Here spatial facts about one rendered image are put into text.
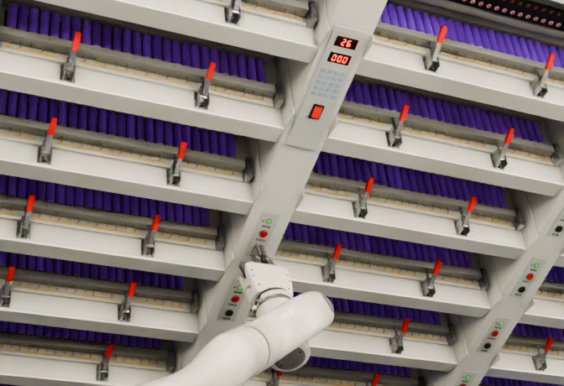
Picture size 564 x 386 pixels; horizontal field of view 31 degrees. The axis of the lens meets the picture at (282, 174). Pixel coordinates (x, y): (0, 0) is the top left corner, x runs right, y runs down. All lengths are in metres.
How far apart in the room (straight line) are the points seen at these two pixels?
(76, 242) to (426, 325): 0.96
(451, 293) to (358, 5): 0.86
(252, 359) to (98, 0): 0.70
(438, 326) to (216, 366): 1.13
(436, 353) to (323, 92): 0.89
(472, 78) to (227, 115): 0.52
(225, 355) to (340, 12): 0.71
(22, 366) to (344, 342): 0.77
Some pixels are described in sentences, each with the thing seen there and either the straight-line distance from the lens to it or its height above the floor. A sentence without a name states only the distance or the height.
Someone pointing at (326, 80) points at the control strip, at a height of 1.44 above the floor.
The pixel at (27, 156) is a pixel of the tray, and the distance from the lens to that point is 2.08.
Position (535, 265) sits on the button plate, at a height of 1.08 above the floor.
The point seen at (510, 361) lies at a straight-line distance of 2.81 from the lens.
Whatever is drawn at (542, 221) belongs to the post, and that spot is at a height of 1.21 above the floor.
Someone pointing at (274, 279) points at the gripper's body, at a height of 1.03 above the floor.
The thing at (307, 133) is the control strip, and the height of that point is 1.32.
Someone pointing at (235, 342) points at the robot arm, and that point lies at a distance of 1.69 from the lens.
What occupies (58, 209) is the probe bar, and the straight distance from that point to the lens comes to 2.22.
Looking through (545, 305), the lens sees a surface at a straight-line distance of 2.72.
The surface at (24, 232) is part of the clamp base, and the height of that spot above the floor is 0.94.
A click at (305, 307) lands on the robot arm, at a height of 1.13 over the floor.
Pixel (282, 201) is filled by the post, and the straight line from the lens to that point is 2.20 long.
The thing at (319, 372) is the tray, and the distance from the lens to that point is 2.68.
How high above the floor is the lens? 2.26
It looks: 29 degrees down
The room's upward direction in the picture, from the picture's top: 23 degrees clockwise
